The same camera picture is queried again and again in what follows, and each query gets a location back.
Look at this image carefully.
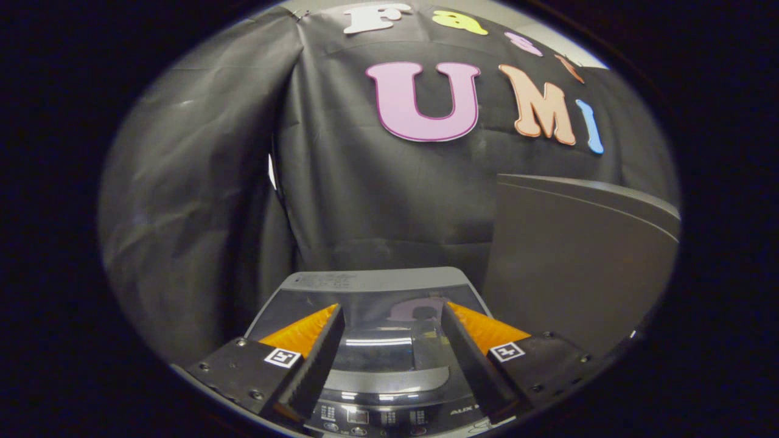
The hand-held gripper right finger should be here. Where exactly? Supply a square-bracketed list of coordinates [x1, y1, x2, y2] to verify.
[439, 303, 615, 426]

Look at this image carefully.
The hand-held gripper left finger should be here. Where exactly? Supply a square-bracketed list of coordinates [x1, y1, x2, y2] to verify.
[186, 305, 346, 431]

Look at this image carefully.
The grey washing machine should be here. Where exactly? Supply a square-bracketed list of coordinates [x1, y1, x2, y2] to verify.
[243, 266, 509, 438]

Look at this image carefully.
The beige cabinet with dark top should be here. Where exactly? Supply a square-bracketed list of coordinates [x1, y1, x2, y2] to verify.
[481, 173, 681, 361]

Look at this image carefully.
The black backdrop cloth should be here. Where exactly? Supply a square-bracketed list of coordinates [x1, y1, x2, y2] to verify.
[97, 3, 681, 366]

